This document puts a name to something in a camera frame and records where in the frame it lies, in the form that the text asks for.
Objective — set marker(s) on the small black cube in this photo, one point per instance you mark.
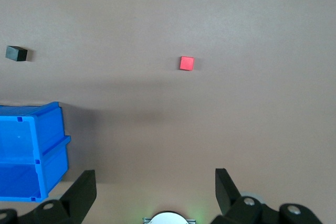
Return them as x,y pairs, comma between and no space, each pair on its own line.
15,54

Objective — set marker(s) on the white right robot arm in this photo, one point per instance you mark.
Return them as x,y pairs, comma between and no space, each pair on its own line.
168,218

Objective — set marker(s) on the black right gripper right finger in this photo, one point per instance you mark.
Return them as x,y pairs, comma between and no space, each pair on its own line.
225,192

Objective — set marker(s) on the blue plastic storage bin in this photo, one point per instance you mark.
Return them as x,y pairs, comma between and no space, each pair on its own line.
18,142

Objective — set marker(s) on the small red cube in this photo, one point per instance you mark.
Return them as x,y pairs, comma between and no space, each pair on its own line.
187,63

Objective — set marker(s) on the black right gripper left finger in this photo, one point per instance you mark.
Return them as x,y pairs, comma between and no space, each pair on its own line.
78,197

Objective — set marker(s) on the brown table mat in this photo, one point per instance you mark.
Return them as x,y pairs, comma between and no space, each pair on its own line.
168,11

